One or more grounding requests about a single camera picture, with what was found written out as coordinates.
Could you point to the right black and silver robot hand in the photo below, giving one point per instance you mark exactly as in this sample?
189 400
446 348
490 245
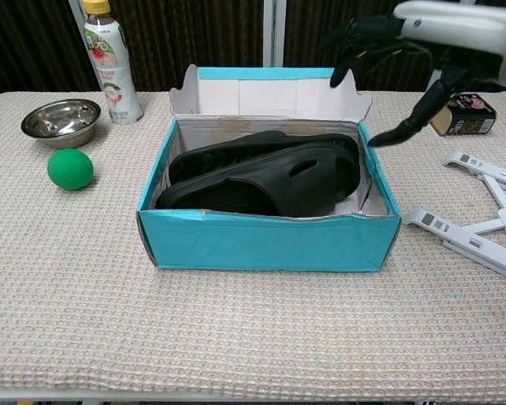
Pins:
468 21

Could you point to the light blue cardboard shoe box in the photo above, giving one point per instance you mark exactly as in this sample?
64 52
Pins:
270 242

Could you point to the black and gold tin can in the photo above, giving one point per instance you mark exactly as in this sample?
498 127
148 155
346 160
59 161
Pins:
468 120

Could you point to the white folding laptop stand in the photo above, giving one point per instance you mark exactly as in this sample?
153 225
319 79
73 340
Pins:
485 249

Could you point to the drink bottle with yellow cap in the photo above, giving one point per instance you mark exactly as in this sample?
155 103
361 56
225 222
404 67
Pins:
114 63

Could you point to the beige waffle-weave tablecloth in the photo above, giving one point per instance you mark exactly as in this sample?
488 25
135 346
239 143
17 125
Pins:
244 329

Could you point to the stainless steel bowl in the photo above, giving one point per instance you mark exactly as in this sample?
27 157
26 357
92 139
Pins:
61 122

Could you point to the green ball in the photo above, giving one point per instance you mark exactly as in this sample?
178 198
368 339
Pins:
70 169

